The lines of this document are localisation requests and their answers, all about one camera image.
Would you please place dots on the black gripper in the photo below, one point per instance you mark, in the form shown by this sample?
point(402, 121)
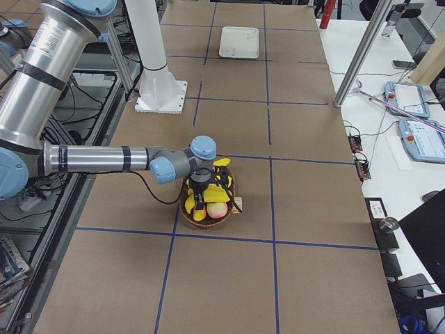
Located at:
point(199, 188)

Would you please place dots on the yellow banana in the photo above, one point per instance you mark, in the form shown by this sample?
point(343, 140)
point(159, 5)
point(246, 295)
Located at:
point(215, 194)
point(189, 203)
point(222, 162)

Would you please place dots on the brown wicker basket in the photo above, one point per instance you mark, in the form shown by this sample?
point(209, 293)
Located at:
point(208, 222)

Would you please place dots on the basket paper tag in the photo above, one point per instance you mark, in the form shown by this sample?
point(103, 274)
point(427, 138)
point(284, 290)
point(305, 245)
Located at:
point(237, 205)

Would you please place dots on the white rectangular bear plate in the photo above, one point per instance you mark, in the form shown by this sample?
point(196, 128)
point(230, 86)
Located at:
point(239, 42)

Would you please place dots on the red yellow mango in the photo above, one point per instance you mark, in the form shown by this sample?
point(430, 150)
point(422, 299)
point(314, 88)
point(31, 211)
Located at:
point(199, 214)

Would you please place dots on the pink red apple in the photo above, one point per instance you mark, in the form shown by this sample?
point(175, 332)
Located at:
point(217, 210)

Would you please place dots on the orange relay module upper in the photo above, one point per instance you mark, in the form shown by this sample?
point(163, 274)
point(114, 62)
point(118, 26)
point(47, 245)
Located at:
point(355, 142)

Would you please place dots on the orange relay module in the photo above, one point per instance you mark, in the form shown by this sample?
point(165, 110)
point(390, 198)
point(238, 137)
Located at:
point(362, 168)
point(355, 142)

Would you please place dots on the orange relay module lower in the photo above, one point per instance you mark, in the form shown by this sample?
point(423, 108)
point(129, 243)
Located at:
point(362, 168)

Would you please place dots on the pink grabber stick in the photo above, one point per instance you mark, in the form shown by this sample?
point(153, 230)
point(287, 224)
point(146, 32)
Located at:
point(437, 128)

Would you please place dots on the metal weight cylinder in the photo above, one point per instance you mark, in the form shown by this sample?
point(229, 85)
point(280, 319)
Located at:
point(388, 225)

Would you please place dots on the lower teach pendant tablet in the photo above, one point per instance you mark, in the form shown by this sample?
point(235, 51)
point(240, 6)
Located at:
point(421, 141)

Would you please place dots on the teach pendant tablet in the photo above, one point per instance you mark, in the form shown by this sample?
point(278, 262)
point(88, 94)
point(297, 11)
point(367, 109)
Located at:
point(421, 141)
point(408, 97)

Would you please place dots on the red bottle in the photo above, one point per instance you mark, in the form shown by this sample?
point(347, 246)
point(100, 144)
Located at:
point(327, 13)

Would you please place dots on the upper teach pendant tablet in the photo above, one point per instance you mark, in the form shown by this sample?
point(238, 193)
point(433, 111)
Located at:
point(408, 97)

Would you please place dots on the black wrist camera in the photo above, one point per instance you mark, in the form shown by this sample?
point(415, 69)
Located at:
point(222, 176)

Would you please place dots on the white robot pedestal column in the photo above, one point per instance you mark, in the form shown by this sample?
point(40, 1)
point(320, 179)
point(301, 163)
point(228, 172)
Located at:
point(159, 91)

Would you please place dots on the aluminium frame post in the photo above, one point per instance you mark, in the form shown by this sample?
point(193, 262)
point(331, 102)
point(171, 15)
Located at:
point(381, 11)

